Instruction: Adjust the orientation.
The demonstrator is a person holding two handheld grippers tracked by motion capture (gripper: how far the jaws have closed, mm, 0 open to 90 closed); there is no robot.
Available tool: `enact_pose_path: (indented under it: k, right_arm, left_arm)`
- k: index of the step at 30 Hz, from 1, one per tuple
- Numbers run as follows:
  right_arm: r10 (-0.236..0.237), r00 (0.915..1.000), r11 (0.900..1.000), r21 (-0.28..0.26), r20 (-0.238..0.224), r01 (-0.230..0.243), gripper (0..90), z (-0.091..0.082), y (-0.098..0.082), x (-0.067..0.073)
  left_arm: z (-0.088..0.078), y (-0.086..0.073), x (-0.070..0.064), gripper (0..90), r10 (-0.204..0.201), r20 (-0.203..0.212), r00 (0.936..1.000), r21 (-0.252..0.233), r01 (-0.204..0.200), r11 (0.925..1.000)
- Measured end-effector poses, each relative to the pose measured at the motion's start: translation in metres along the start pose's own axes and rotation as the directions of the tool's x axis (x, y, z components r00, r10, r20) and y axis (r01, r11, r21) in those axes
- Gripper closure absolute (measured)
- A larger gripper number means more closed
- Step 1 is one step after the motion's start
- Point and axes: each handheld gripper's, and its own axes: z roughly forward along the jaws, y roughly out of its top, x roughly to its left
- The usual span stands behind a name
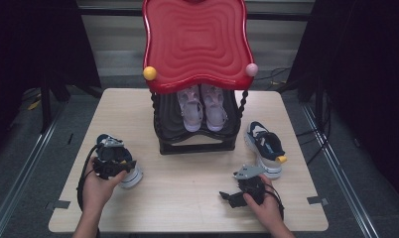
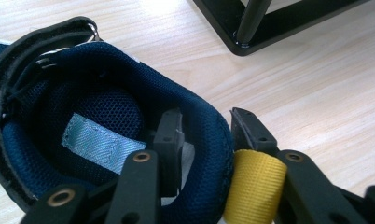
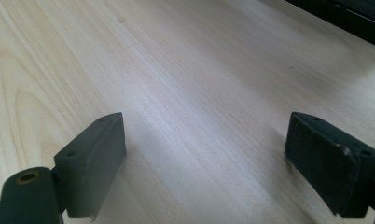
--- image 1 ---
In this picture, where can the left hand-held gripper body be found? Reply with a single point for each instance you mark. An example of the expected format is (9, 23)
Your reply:
(109, 158)

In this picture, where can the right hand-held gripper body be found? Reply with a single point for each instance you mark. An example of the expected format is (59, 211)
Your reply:
(252, 185)

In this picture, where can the navy and white sneaker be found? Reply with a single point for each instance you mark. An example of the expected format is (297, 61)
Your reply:
(133, 179)
(265, 142)

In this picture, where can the purple sandal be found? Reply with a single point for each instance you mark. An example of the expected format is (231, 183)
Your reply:
(191, 112)
(215, 112)

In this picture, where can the red and black shoe rack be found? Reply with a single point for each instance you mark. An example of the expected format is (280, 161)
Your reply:
(197, 43)

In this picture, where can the person's right hand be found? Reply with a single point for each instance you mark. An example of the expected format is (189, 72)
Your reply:
(268, 208)

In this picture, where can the person's left hand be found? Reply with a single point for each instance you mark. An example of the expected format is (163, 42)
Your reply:
(96, 191)

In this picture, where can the black tape strip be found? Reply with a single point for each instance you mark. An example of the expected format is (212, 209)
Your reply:
(70, 139)

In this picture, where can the grey tape piece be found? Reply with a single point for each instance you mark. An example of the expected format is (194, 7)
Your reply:
(317, 200)
(58, 204)

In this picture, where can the dark metal stand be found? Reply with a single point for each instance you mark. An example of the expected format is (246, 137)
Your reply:
(46, 109)

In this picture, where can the yellow strip on floor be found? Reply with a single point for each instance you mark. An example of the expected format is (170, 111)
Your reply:
(33, 105)

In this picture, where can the black curtain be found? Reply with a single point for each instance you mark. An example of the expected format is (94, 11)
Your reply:
(369, 66)
(28, 39)

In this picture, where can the metal floor rail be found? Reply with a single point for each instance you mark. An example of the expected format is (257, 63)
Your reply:
(339, 172)
(25, 175)

